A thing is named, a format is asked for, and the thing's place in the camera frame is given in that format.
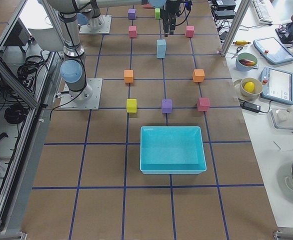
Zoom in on left near pink block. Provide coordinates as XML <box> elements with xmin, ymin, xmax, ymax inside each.
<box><xmin>128</xmin><ymin>25</ymin><xmax>138</xmax><ymax>39</ymax></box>

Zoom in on white chair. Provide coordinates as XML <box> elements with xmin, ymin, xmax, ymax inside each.
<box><xmin>28</xmin><ymin>28</ymin><xmax>64</xmax><ymax>52</ymax></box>

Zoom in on small black power brick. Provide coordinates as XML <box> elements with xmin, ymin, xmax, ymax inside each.
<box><xmin>240</xmin><ymin>101</ymin><xmax>261</xmax><ymax>113</ymax></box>

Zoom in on kitchen scale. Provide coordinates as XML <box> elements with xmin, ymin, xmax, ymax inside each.
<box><xmin>270</xmin><ymin>108</ymin><xmax>293</xmax><ymax>130</ymax></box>

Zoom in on cyan plastic tray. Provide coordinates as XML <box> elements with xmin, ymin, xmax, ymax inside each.
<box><xmin>139</xmin><ymin>126</ymin><xmax>207</xmax><ymax>175</ymax></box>

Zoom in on light blue block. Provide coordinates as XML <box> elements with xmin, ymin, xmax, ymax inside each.
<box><xmin>156</xmin><ymin>39</ymin><xmax>167</xmax><ymax>52</ymax></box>
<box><xmin>156</xmin><ymin>49</ymin><xmax>166</xmax><ymax>59</ymax></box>

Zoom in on aluminium frame post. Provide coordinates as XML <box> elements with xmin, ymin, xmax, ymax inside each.
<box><xmin>38</xmin><ymin>0</ymin><xmax>65</xmax><ymax>53</ymax></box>
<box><xmin>220</xmin><ymin>0</ymin><xmax>251</xmax><ymax>57</ymax></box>

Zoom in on blue bowl with fruit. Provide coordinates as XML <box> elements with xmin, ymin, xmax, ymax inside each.
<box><xmin>235</xmin><ymin>52</ymin><xmax>258</xmax><ymax>72</ymax></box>

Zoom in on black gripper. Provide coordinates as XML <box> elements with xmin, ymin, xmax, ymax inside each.
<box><xmin>161</xmin><ymin>0</ymin><xmax>182</xmax><ymax>37</ymax></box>

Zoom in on black handled scissors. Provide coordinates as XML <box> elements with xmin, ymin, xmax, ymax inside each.
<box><xmin>232</xmin><ymin>46</ymin><xmax>243</xmax><ymax>59</ymax></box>

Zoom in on left purple foam block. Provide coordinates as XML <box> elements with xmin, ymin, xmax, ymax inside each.
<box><xmin>127</xmin><ymin>8</ymin><xmax>137</xmax><ymax>20</ymax></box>

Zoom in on orange foam block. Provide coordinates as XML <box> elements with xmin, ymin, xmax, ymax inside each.
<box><xmin>192</xmin><ymin>69</ymin><xmax>205</xmax><ymax>83</ymax></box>
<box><xmin>123</xmin><ymin>69</ymin><xmax>134</xmax><ymax>84</ymax></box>

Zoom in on purple foam block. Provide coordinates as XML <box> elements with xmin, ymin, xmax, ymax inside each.
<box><xmin>127</xmin><ymin>8</ymin><xmax>137</xmax><ymax>20</ymax></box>
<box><xmin>161</xmin><ymin>99</ymin><xmax>173</xmax><ymax>114</ymax></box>

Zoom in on right purple foam block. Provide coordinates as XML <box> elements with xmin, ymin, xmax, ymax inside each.
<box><xmin>161</xmin><ymin>99</ymin><xmax>173</xmax><ymax>114</ymax></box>

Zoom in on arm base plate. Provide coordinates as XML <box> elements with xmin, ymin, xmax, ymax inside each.
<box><xmin>79</xmin><ymin>15</ymin><xmax>112</xmax><ymax>35</ymax></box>
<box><xmin>59</xmin><ymin>78</ymin><xmax>103</xmax><ymax>111</ymax></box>

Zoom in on brass cylinder tool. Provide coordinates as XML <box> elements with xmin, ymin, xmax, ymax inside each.
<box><xmin>233</xmin><ymin>40</ymin><xmax>251</xmax><ymax>46</ymax></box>

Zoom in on green foam block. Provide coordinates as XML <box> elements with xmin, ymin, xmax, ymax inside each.
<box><xmin>154</xmin><ymin>8</ymin><xmax>161</xmax><ymax>20</ymax></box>

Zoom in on cream bowl with lemon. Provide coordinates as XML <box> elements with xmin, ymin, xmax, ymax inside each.
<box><xmin>233</xmin><ymin>77</ymin><xmax>263</xmax><ymax>101</ymax></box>

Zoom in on upper teach pendant tablet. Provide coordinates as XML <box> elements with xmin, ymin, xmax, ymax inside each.
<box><xmin>253</xmin><ymin>37</ymin><xmax>293</xmax><ymax>65</ymax></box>

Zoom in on teach pendant tablet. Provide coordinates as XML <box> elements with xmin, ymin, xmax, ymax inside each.
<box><xmin>253</xmin><ymin>37</ymin><xmax>293</xmax><ymax>65</ymax></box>
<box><xmin>260</xmin><ymin>67</ymin><xmax>293</xmax><ymax>106</ymax></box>

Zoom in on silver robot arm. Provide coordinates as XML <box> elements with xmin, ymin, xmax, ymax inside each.
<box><xmin>41</xmin><ymin>0</ymin><xmax>100</xmax><ymax>101</ymax></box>

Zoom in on near orange foam block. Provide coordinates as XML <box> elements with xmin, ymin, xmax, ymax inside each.
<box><xmin>123</xmin><ymin>69</ymin><xmax>134</xmax><ymax>84</ymax></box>

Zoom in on right pink foam block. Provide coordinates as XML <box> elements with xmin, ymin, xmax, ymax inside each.
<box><xmin>197</xmin><ymin>97</ymin><xmax>211</xmax><ymax>112</ymax></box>

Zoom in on yellow foam block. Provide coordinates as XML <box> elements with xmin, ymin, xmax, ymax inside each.
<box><xmin>126</xmin><ymin>98</ymin><xmax>137</xmax><ymax>113</ymax></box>

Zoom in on left far pink block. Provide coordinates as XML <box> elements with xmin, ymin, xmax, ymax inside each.
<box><xmin>185</xmin><ymin>25</ymin><xmax>195</xmax><ymax>38</ymax></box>

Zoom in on far orange foam block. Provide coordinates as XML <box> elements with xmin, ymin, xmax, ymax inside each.
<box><xmin>192</xmin><ymin>69</ymin><xmax>205</xmax><ymax>83</ymax></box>

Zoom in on lower teach pendant tablet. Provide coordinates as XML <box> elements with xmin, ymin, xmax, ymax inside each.
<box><xmin>260</xmin><ymin>67</ymin><xmax>293</xmax><ymax>106</ymax></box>

